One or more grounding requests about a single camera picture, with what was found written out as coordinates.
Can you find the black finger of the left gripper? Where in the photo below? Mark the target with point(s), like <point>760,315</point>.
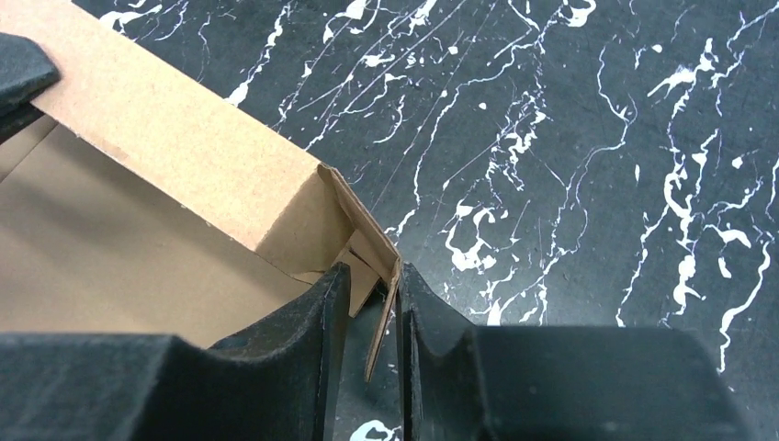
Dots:
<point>26,72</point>

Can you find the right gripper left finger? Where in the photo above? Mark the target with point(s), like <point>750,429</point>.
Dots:
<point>277,379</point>

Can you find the brown cardboard box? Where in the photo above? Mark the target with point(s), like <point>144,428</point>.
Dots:
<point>138,201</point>

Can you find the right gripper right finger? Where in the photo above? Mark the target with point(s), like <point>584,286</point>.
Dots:
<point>463,381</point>

